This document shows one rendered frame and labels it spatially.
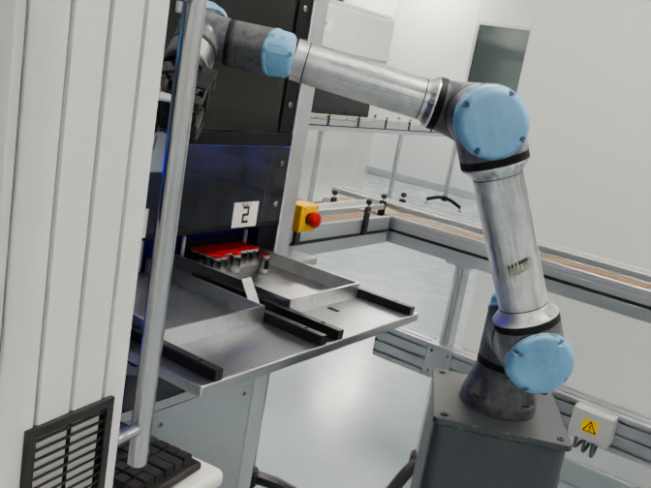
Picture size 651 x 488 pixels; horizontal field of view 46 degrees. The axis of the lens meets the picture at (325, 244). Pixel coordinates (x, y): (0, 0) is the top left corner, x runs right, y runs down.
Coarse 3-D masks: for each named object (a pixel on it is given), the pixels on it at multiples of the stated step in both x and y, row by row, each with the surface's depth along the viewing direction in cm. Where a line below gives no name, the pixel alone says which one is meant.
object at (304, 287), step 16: (176, 256) 173; (272, 256) 190; (208, 272) 168; (240, 272) 180; (256, 272) 182; (272, 272) 185; (288, 272) 187; (304, 272) 185; (320, 272) 182; (240, 288) 163; (256, 288) 160; (272, 288) 172; (288, 288) 174; (304, 288) 177; (320, 288) 179; (336, 288) 169; (352, 288) 174; (288, 304) 156; (304, 304) 160; (320, 304) 165
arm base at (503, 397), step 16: (480, 368) 150; (496, 368) 147; (464, 384) 153; (480, 384) 149; (496, 384) 147; (512, 384) 146; (464, 400) 151; (480, 400) 148; (496, 400) 146; (512, 400) 146; (528, 400) 149; (496, 416) 146; (512, 416) 146; (528, 416) 148
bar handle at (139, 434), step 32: (192, 0) 80; (192, 32) 80; (192, 64) 81; (192, 96) 83; (160, 192) 85; (160, 224) 85; (160, 256) 86; (160, 288) 87; (160, 320) 88; (160, 352) 89; (128, 448) 92
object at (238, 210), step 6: (234, 204) 174; (240, 204) 175; (246, 204) 177; (252, 204) 179; (258, 204) 180; (234, 210) 174; (240, 210) 176; (246, 210) 177; (252, 210) 179; (234, 216) 175; (240, 216) 176; (246, 216) 178; (252, 216) 180; (234, 222) 175; (240, 222) 177; (252, 222) 180
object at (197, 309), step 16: (144, 272) 168; (176, 272) 162; (144, 288) 157; (176, 288) 161; (192, 288) 160; (208, 288) 157; (144, 304) 148; (176, 304) 151; (192, 304) 152; (208, 304) 154; (224, 304) 155; (240, 304) 152; (256, 304) 150; (176, 320) 142; (192, 320) 143; (208, 320) 136; (224, 320) 140; (240, 320) 144; (256, 320) 148; (176, 336) 131; (192, 336) 134; (208, 336) 137
